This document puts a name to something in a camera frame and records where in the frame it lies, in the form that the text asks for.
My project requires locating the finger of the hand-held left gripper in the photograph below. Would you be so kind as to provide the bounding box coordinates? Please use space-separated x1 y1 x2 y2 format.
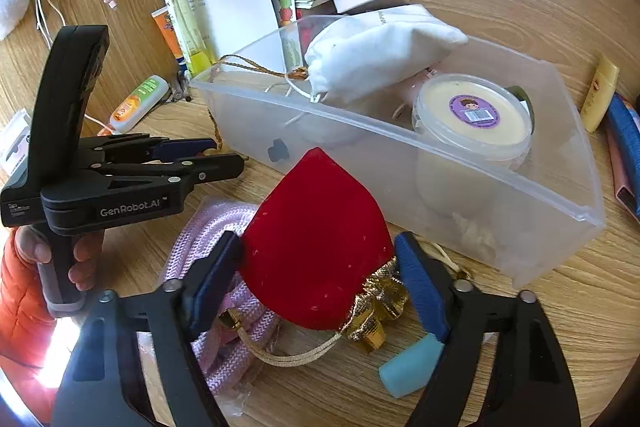
82 134 221 164
97 153 246 198

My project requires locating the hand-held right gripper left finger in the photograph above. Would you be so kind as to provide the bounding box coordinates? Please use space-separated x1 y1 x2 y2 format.
50 231 244 427

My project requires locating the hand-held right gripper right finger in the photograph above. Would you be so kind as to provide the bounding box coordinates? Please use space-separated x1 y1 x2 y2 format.
393 232 583 427

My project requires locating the red velvet pouch gold trim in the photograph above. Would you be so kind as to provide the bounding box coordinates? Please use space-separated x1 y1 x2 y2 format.
235 147 411 365

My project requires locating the clear plastic storage box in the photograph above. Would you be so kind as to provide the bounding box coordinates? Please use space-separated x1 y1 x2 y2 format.
190 14 607 290

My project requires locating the beige plastic tub purple label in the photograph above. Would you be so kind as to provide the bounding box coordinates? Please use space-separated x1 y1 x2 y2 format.
411 74 533 170

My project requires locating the white drawstring pouch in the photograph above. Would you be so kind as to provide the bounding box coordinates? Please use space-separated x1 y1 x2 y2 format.
285 4 469 105

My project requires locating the dark green bottle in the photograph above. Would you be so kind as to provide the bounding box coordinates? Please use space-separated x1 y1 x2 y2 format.
505 87 535 118

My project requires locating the person's left forearm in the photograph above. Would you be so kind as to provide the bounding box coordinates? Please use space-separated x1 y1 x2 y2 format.
0 227 58 370

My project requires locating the person's left hand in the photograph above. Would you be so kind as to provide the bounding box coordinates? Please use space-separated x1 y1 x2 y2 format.
10 227 103 291

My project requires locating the white tube orange green print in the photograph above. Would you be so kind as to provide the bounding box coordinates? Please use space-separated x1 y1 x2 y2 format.
108 75 169 131

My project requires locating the white paper card package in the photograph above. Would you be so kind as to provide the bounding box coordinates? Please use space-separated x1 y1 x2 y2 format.
0 109 36 178

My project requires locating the metal nail clipper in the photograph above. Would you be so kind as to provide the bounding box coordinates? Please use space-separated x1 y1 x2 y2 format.
167 72 193 102

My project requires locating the small dark clip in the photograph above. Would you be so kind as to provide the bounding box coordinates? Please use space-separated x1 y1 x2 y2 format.
267 139 291 162

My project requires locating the light blue eraser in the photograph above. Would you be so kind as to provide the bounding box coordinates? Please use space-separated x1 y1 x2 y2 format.
378 336 446 398

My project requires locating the yellow green spray bottle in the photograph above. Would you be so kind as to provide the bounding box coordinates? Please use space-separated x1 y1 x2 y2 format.
158 0 210 78

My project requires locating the fruit print glue stick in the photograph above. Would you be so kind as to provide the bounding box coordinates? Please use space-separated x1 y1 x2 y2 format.
270 0 301 26

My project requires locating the pink notebook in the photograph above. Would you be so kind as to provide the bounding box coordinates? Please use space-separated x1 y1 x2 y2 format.
607 127 640 223

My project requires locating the blue quilted pouch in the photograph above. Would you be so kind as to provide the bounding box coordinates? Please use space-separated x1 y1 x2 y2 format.
605 93 640 218

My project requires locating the yellow lip balm tube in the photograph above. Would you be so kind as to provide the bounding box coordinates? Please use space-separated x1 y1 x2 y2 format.
580 56 620 134

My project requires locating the pink braided rope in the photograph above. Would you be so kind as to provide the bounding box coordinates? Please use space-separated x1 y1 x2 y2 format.
170 202 281 398

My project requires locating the gold braided cord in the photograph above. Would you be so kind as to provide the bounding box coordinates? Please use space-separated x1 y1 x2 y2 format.
207 54 308 152

